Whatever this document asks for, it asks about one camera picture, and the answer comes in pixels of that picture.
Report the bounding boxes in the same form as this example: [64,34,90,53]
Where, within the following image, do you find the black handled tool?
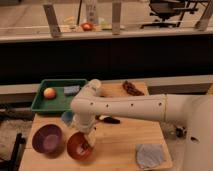
[95,115,120,124]

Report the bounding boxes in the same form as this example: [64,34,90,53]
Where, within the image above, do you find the red round background object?
[81,22,93,31]

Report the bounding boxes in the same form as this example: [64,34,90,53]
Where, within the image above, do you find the green plastic tray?
[31,79,87,114]

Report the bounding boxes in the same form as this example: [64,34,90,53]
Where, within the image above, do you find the blue sponge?
[64,85,80,96]

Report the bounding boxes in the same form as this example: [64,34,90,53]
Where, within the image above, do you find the orange fruit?
[43,87,56,99]

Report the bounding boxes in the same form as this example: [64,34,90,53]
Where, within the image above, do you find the blue cup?
[61,111,74,126]

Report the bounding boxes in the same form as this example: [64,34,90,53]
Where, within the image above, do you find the purple bowl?
[32,124,62,154]

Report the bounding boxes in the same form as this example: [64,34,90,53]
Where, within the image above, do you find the black chair frame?
[0,133,26,171]

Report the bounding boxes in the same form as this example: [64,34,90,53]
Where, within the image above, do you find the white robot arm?
[70,79,213,171]

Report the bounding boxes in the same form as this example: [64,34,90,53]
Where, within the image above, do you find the white plastic cup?
[93,79,102,96]

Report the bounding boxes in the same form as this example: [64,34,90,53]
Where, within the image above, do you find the grey blue cloth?
[135,144,165,169]

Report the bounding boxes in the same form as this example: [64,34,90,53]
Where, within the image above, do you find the red bowl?
[67,132,93,161]

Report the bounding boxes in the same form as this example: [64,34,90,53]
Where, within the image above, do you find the black office chair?
[141,0,198,29]

